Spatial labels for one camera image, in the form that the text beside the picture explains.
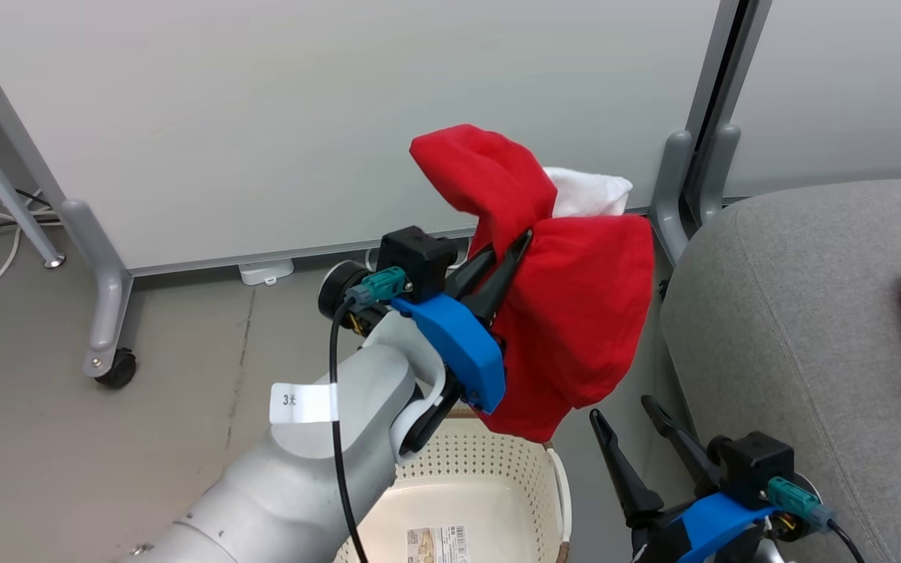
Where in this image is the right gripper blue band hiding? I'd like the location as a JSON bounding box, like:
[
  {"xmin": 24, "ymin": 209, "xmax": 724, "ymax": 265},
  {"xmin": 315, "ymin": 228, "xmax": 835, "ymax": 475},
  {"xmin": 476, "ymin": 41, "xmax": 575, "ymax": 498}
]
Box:
[{"xmin": 589, "ymin": 395, "xmax": 781, "ymax": 563}]

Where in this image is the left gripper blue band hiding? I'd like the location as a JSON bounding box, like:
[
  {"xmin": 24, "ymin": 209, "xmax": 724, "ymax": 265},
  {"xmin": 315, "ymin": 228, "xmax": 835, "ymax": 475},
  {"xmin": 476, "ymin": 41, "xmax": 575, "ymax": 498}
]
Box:
[{"xmin": 392, "ymin": 229, "xmax": 534, "ymax": 415}]

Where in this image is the red garment with white lining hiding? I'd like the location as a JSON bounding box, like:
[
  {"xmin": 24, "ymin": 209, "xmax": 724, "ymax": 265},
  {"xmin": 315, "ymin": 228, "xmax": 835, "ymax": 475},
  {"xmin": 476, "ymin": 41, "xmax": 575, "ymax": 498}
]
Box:
[{"xmin": 409, "ymin": 124, "xmax": 655, "ymax": 444}]

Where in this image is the grey fabric sofa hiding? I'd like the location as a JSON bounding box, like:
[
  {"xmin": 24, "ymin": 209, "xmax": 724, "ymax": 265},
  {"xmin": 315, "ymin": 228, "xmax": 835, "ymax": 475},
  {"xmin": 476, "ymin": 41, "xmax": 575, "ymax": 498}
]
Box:
[{"xmin": 660, "ymin": 177, "xmax": 901, "ymax": 563}]

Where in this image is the cream perforated laundry basket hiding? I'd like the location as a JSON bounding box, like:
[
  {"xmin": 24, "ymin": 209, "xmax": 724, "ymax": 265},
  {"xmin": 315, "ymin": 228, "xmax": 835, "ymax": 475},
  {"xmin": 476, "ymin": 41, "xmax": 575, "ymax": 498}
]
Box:
[{"xmin": 333, "ymin": 407, "xmax": 573, "ymax": 563}]

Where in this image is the white power adapter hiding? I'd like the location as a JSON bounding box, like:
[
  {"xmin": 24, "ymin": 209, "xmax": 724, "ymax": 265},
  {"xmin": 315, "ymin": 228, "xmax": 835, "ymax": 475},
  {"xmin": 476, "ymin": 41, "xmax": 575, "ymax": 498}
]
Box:
[{"xmin": 238, "ymin": 259, "xmax": 296, "ymax": 286}]

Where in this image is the printed label inside basket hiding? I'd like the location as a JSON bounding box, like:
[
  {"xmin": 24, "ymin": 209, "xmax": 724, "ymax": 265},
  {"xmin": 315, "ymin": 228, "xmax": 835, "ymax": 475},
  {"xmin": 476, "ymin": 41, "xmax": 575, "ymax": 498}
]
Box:
[{"xmin": 407, "ymin": 525, "xmax": 469, "ymax": 563}]

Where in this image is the wide white partition panel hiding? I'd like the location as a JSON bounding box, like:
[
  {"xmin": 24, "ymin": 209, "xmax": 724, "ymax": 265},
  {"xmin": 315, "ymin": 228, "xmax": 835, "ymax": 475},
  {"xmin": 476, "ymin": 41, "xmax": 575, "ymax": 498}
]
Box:
[{"xmin": 0, "ymin": 0, "xmax": 727, "ymax": 276}]

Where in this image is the grey partition foot with caster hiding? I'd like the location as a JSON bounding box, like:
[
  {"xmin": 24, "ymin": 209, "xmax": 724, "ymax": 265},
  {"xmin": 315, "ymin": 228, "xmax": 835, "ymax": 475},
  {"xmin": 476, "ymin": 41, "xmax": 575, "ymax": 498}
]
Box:
[{"xmin": 59, "ymin": 199, "xmax": 135, "ymax": 380}]

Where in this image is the black caster wheel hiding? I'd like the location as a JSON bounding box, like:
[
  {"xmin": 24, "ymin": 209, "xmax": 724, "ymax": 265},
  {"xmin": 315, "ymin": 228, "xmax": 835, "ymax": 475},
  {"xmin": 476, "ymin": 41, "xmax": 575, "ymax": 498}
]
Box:
[{"xmin": 95, "ymin": 348, "xmax": 138, "ymax": 389}]

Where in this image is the narrow white partition panel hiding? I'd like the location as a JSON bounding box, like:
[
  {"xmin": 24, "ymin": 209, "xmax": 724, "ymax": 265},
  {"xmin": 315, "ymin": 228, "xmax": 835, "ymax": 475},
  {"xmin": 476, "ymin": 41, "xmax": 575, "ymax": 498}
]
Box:
[{"xmin": 724, "ymin": 0, "xmax": 901, "ymax": 199}]

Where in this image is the grey metal table leg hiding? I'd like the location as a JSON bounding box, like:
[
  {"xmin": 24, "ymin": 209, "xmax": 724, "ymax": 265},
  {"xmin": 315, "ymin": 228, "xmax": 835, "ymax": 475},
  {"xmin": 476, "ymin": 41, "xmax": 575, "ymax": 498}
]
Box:
[{"xmin": 0, "ymin": 98, "xmax": 66, "ymax": 269}]

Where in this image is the long white floor cable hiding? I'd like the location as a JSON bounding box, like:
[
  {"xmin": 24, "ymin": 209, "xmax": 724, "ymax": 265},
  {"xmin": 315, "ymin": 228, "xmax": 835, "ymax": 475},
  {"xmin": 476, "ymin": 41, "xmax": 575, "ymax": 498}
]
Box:
[{"xmin": 0, "ymin": 205, "xmax": 57, "ymax": 306}]

